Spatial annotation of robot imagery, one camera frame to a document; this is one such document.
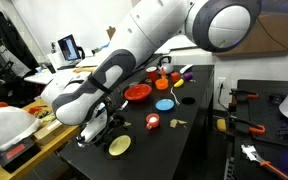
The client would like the red cube block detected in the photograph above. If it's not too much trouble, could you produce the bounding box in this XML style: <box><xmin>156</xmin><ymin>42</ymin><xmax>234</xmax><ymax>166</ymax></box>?
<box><xmin>170</xmin><ymin>72</ymin><xmax>180</xmax><ymax>82</ymax></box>

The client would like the orange handled scraper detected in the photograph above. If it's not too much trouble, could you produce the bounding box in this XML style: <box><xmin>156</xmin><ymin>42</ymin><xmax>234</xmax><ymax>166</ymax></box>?
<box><xmin>241</xmin><ymin>144</ymin><xmax>288</xmax><ymax>180</ymax></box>

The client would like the small red mug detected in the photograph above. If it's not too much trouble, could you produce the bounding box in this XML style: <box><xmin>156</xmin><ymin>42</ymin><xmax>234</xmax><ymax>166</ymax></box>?
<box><xmin>146</xmin><ymin>113</ymin><xmax>160</xmax><ymax>129</ymax></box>

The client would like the orange bowl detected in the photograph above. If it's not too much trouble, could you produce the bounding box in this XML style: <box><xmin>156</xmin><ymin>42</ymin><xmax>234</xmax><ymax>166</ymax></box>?
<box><xmin>155</xmin><ymin>79</ymin><xmax>168</xmax><ymax>90</ymax></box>

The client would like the red plastic cup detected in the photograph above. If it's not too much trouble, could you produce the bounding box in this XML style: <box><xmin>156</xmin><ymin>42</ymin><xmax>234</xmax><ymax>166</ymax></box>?
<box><xmin>146</xmin><ymin>66</ymin><xmax>158</xmax><ymax>82</ymax></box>

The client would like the small yellow plate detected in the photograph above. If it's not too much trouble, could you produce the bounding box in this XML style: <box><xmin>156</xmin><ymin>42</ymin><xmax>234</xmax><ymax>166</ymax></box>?
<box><xmin>109</xmin><ymin>135</ymin><xmax>131</xmax><ymax>156</ymax></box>

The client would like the white cloth bundle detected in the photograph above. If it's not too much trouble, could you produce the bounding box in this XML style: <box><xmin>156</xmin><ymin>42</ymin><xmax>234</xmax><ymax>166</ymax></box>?
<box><xmin>0</xmin><ymin>106</ymin><xmax>42</xmax><ymax>151</ymax></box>

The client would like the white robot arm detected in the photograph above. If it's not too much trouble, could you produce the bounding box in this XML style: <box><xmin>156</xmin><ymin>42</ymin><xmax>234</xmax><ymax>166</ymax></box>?
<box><xmin>42</xmin><ymin>0</ymin><xmax>288</xmax><ymax>146</ymax></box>

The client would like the toy banana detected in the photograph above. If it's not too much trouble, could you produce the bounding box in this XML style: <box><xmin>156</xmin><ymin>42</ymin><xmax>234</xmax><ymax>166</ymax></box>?
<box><xmin>173</xmin><ymin>79</ymin><xmax>184</xmax><ymax>88</ymax></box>

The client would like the wooden side table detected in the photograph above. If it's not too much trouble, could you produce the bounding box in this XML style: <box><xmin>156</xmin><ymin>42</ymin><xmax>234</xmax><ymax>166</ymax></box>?
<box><xmin>0</xmin><ymin>100</ymin><xmax>79</xmax><ymax>180</ymax></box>

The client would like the red bowl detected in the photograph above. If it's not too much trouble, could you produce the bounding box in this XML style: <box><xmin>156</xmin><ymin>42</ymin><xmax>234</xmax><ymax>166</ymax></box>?
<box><xmin>124</xmin><ymin>84</ymin><xmax>152</xmax><ymax>102</ymax></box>

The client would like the toy purple eggplant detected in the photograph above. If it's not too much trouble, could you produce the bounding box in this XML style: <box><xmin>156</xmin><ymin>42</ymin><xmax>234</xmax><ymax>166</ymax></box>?
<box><xmin>182</xmin><ymin>72</ymin><xmax>193</xmax><ymax>80</ymax></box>

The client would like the orange handled clamp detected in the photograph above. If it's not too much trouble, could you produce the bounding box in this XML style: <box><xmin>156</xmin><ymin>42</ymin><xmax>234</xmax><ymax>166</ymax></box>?
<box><xmin>226</xmin><ymin>114</ymin><xmax>267</xmax><ymax>136</ymax></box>

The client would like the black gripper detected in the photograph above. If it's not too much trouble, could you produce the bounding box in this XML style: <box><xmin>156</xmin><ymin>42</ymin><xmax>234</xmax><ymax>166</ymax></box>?
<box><xmin>76</xmin><ymin>103</ymin><xmax>125</xmax><ymax>147</ymax></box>

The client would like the laptop on white stand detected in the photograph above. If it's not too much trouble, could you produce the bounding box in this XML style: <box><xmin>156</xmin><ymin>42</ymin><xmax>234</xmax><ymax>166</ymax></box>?
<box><xmin>58</xmin><ymin>35</ymin><xmax>85</xmax><ymax>70</ymax></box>

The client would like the yellow sponge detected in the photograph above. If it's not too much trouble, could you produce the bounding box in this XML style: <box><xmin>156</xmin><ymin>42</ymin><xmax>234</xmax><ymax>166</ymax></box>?
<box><xmin>216</xmin><ymin>119</ymin><xmax>227</xmax><ymax>133</ymax></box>

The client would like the silver kettle black handle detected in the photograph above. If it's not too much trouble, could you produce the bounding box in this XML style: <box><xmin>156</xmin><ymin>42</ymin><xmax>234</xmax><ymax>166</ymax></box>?
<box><xmin>157</xmin><ymin>56</ymin><xmax>174</xmax><ymax>74</ymax></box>

